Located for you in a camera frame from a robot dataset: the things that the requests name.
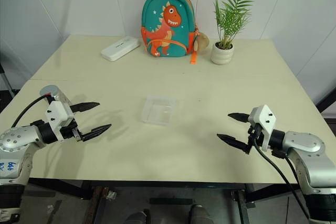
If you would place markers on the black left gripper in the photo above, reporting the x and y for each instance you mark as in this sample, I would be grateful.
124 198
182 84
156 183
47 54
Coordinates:
68 130

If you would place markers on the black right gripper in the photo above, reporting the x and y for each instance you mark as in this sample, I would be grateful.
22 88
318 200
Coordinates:
256 136

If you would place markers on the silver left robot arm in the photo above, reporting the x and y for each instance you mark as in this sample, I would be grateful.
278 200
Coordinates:
15 140

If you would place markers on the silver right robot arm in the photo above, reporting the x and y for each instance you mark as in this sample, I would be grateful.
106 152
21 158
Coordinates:
307 150

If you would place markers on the clear plastic container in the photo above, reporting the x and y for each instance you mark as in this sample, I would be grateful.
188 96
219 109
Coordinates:
158 111

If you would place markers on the white ribbed plant pot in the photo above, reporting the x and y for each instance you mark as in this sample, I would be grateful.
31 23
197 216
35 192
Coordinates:
222 54

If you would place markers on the white oblong case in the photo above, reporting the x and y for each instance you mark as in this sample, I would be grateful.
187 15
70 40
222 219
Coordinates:
119 48

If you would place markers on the rusty metal bar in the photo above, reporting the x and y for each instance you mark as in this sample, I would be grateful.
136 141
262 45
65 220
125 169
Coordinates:
98 204

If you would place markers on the dark rounded shape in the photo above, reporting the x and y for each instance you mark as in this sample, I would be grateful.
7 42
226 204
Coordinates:
137 217
200 214

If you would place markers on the black tripod stand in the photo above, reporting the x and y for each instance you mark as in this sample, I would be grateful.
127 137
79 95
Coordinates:
5 79

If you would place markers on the green palm plant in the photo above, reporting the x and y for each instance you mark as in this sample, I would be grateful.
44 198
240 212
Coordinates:
232 14

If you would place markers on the teal dinosaur backpack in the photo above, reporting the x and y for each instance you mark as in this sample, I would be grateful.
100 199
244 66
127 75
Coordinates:
168 22

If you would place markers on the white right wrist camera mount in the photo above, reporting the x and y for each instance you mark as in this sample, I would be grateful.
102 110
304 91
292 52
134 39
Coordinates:
263 121

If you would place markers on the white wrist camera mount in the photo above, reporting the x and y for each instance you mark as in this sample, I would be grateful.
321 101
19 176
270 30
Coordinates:
263 121
56 115

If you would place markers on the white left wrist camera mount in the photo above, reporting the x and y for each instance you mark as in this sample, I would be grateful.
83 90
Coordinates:
56 115

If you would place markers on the black metal table frame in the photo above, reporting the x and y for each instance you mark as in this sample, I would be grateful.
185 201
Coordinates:
162 183

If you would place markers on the dark metal frame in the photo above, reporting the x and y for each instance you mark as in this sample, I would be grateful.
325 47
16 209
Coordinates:
328 108

